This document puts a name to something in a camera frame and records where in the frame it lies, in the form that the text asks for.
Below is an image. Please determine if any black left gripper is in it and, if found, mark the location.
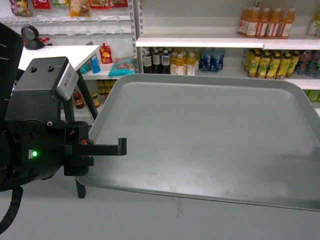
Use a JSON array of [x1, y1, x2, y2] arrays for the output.
[[4, 120, 127, 187]]

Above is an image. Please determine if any grey rectangular serving tray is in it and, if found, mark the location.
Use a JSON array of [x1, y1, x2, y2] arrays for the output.
[[78, 74, 320, 211]]

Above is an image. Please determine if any white checkout table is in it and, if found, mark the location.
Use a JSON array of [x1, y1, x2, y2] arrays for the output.
[[18, 44, 101, 199]]

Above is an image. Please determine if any red spout pouch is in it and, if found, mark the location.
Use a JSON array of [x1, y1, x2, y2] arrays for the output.
[[99, 43, 113, 64]]

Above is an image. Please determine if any white metal store shelf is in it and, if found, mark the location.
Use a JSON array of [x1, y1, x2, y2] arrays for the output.
[[134, 0, 320, 111]]

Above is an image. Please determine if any black barcode scanner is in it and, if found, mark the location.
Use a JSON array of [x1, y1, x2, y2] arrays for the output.
[[21, 25, 45, 50]]

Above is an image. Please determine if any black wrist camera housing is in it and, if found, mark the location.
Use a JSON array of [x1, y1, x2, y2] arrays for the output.
[[5, 56, 79, 128]]

